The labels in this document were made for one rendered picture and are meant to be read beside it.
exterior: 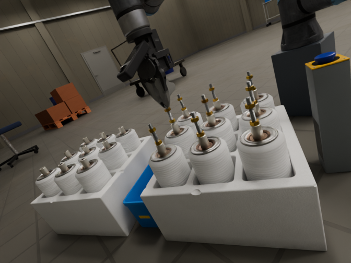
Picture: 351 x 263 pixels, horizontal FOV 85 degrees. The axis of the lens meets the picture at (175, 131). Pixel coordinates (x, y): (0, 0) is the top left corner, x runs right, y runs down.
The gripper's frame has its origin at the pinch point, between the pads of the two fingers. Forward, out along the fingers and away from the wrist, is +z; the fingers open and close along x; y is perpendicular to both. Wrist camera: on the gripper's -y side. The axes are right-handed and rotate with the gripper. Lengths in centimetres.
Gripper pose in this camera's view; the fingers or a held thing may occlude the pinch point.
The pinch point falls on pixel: (163, 104)
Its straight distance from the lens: 57.1
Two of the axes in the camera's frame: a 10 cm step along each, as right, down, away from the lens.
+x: -7.2, 0.3, 7.0
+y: 5.9, -5.1, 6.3
